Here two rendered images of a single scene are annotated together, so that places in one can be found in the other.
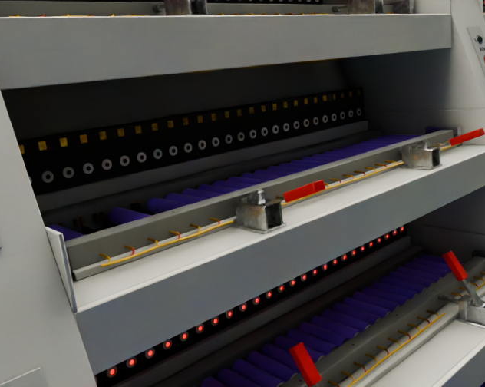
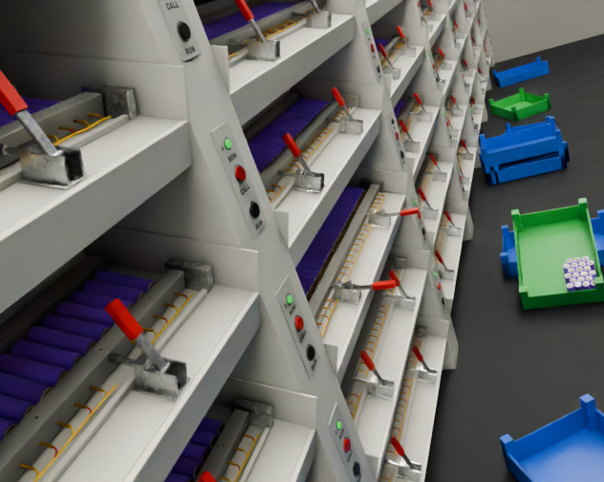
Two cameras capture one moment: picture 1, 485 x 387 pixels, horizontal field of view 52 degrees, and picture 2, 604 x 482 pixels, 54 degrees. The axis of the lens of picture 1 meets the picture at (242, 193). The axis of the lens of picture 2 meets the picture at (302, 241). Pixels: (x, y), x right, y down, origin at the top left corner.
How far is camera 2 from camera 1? 0.65 m
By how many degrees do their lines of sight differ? 35
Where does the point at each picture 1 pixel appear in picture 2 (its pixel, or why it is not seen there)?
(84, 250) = not seen: hidden behind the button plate
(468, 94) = (388, 161)
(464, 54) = (388, 136)
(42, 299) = (330, 374)
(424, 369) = (396, 342)
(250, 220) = (347, 297)
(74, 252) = not seen: hidden behind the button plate
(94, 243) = not seen: hidden behind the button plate
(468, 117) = (387, 175)
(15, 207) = (316, 338)
